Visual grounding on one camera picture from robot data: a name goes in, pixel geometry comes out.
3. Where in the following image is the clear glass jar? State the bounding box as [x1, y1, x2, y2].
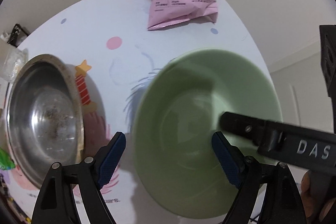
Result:
[1, 48, 28, 83]

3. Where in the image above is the green chips bag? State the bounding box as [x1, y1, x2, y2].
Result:
[0, 148, 15, 170]

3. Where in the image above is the large steel bowl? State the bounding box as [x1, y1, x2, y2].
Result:
[6, 54, 109, 189]

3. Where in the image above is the black wire rack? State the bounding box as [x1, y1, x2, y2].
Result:
[7, 23, 30, 47]

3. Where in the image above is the right hand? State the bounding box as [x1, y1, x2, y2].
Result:
[301, 170, 335, 223]

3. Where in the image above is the green ceramic plate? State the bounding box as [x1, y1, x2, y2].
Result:
[131, 49, 282, 219]

